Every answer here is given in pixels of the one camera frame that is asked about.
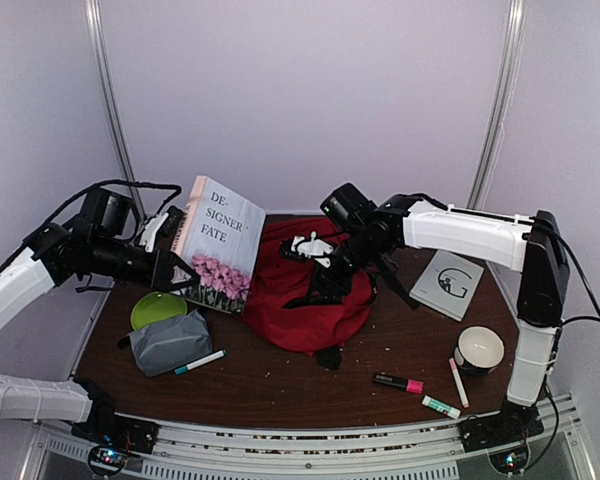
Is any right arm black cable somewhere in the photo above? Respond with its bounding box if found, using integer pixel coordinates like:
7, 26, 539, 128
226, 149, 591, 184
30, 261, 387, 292
534, 222, 600, 329

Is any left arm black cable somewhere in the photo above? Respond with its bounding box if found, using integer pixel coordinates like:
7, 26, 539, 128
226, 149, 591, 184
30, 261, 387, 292
24, 178, 184, 241

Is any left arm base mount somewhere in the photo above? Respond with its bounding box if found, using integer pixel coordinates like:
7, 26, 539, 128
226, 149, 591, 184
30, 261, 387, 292
70, 415, 159, 454

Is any grey pencil pouch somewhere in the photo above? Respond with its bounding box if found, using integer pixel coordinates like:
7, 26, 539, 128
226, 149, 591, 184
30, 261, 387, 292
117, 310, 213, 377

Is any green plate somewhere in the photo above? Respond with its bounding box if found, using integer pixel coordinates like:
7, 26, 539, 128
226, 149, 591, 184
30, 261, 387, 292
131, 292, 188, 330

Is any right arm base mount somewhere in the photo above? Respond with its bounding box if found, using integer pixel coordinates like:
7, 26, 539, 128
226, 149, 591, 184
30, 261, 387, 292
457, 413, 545, 453

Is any green white glue stick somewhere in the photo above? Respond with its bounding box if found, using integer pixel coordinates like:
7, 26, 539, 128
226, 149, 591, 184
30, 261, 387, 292
421, 395, 461, 420

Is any pink black highlighter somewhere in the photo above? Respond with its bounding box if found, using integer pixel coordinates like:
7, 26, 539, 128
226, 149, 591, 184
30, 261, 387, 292
372, 372, 424, 395

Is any white dark bowl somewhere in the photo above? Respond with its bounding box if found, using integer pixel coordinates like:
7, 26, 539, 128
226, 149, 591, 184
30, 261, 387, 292
453, 326, 505, 377

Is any pink Warm Chord book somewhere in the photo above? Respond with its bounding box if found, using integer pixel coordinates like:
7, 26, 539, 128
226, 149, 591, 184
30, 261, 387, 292
171, 176, 266, 315

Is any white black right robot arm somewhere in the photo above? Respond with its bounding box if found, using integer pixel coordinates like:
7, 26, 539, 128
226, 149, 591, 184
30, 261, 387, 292
293, 183, 570, 442

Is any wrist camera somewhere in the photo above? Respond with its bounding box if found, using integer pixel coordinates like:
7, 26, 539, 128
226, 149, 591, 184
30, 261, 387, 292
279, 231, 335, 268
136, 206, 184, 253

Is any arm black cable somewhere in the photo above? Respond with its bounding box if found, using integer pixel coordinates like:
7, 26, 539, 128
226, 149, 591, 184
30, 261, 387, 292
534, 222, 600, 329
24, 178, 184, 241

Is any left aluminium corner post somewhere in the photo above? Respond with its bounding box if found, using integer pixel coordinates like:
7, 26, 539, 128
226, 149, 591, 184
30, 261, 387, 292
83, 0, 144, 221

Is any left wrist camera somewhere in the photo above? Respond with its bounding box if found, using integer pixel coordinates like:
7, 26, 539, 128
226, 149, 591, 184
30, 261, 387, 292
136, 206, 184, 253

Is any red student backpack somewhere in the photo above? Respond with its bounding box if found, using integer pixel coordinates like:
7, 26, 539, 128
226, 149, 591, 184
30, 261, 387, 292
239, 217, 377, 356

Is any right aluminium corner post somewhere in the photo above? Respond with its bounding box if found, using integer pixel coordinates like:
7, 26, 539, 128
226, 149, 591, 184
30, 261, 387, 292
467, 0, 527, 209

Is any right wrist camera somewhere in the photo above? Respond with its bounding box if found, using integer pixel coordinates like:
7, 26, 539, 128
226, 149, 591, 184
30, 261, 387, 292
279, 231, 335, 268

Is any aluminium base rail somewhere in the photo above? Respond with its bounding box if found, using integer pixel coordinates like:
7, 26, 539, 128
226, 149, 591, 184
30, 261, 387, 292
19, 392, 594, 480

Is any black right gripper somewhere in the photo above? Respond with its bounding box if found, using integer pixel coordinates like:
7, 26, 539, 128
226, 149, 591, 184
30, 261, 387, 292
303, 227, 385, 305

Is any grey Great Gatsby book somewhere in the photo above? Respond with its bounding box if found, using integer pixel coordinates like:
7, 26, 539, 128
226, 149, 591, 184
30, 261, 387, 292
409, 250, 484, 322

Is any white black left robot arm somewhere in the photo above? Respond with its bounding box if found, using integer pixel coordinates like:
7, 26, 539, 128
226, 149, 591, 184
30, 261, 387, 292
0, 179, 200, 444

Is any pink white pen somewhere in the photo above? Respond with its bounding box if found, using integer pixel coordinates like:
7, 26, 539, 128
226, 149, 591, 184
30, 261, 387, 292
449, 358, 470, 409

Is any teal white marker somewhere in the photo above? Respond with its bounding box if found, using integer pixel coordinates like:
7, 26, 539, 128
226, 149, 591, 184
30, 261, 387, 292
174, 350, 227, 375

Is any aluminium corner post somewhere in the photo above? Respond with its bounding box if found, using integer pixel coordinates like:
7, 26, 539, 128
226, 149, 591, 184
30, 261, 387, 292
467, 0, 527, 209
83, 0, 144, 221

